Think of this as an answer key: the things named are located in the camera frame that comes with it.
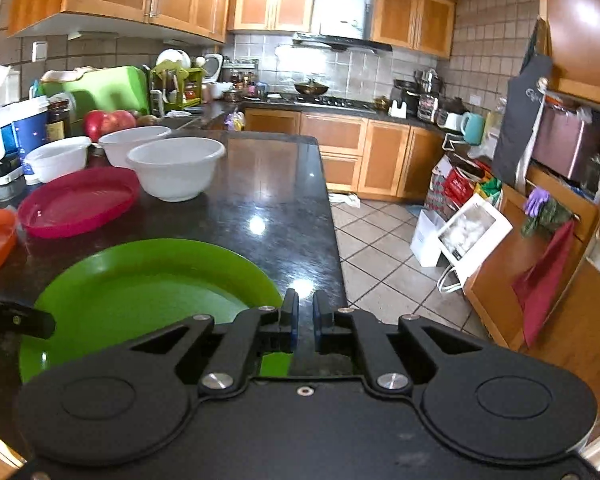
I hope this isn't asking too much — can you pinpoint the red snack bag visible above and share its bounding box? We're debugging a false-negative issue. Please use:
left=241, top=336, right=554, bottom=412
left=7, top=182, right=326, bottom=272
left=443, top=167, right=475, bottom=207

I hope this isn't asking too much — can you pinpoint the white paper shopping bag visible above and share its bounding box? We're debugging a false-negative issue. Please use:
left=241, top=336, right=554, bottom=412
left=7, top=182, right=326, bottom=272
left=434, top=194, right=513, bottom=294

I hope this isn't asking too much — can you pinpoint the blue paper coffee cup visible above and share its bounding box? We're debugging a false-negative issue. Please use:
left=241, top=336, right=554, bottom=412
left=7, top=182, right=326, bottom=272
left=3, top=96, right=50, bottom=185

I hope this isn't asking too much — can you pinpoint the purple rubber glove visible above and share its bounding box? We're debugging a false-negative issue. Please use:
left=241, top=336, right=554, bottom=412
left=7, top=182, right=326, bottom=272
left=524, top=186, right=550, bottom=218

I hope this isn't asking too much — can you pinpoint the white plastic tray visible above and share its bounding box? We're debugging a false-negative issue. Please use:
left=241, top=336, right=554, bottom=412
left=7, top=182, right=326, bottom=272
left=0, top=155, right=23, bottom=186

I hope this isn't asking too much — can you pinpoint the green cutting board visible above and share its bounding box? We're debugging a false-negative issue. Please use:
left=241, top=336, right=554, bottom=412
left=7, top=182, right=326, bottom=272
left=41, top=65, right=149, bottom=122

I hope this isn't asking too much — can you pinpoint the red apple left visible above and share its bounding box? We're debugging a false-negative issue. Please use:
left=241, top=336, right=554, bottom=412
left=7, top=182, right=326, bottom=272
left=82, top=110, right=109, bottom=142

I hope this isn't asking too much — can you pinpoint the green dish rack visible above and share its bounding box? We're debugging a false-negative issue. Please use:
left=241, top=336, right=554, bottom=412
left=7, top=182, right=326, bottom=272
left=148, top=61, right=202, bottom=116

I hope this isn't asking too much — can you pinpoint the white ribbed bowl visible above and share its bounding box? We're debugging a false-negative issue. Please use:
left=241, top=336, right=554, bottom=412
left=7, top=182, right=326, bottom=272
left=98, top=126, right=172, bottom=168
left=23, top=136, right=92, bottom=183
left=125, top=138, right=226, bottom=203

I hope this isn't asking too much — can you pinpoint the dark sauce jar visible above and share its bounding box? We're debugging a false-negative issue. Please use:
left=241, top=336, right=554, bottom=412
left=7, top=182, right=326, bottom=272
left=46, top=99, right=71, bottom=142

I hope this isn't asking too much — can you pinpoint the range hood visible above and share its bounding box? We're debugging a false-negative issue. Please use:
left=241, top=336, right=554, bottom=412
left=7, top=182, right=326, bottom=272
left=291, top=32, right=393, bottom=53

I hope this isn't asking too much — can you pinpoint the black wok on stove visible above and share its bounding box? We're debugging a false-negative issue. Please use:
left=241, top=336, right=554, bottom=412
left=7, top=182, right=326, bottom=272
left=294, top=79, right=329, bottom=96

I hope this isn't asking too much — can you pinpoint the green plastic plate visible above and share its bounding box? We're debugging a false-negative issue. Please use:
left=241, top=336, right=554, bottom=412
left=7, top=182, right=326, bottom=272
left=19, top=238, right=283, bottom=382

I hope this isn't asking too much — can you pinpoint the red hanging cloth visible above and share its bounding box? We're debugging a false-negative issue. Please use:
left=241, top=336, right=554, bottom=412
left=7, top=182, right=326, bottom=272
left=512, top=220, right=576, bottom=347

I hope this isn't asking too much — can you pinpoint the red apple right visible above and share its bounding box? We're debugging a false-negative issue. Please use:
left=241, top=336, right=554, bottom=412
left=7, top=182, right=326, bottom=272
left=102, top=110, right=136, bottom=133

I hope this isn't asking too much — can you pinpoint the kiwi fruit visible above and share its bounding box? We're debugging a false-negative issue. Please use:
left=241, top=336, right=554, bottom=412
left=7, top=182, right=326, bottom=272
left=136, top=115, right=161, bottom=127

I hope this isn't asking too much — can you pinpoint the red apple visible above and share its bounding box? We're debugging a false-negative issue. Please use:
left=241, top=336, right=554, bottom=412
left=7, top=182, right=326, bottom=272
left=82, top=110, right=109, bottom=142
left=102, top=110, right=136, bottom=133

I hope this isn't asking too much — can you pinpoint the magenta plastic plate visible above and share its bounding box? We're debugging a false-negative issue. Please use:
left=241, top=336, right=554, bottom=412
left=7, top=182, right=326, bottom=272
left=17, top=167, right=140, bottom=240

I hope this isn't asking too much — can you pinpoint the teal electric kettle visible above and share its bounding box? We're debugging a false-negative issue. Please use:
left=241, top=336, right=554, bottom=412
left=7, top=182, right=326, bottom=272
left=460, top=112, right=486, bottom=145

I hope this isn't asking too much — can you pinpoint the dark hanging apron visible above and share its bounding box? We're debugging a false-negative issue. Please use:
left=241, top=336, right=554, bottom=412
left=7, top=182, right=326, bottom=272
left=490, top=52, right=554, bottom=190

